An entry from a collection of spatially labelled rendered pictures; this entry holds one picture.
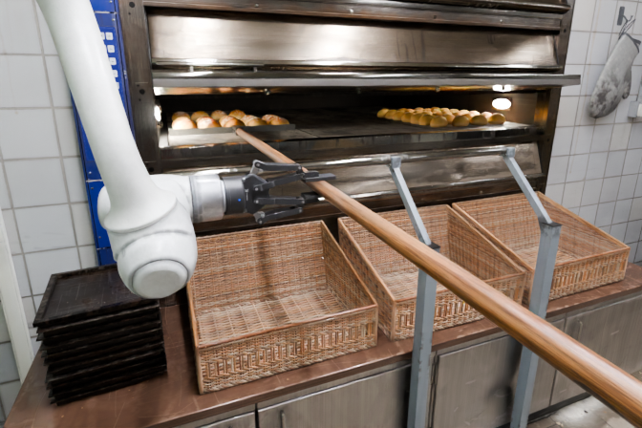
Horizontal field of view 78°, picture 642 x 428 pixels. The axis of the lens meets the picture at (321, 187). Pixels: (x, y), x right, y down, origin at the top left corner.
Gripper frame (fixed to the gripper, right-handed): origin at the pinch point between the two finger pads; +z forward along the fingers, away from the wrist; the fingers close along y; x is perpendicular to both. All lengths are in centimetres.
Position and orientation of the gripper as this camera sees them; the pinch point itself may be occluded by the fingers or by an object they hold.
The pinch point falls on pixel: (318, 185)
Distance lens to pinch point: 84.1
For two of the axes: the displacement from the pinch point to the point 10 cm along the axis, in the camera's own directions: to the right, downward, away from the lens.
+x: 3.7, 2.5, -8.9
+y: 0.0, 9.6, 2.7
